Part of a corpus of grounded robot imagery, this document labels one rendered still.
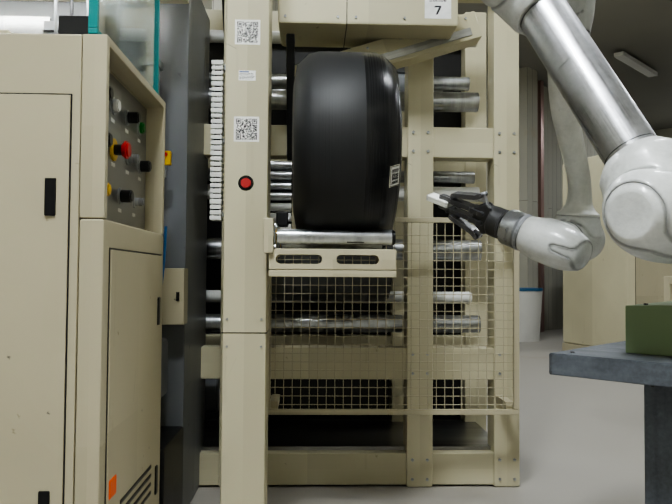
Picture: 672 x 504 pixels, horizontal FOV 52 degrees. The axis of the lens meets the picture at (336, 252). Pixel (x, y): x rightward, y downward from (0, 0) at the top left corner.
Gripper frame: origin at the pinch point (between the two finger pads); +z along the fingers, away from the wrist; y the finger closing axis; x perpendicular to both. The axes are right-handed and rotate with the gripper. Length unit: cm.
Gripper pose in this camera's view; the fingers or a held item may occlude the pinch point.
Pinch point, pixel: (440, 200)
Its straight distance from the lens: 183.8
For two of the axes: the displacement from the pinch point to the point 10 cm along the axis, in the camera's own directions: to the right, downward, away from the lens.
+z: -6.9, -3.5, 6.3
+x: 7.2, -3.1, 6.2
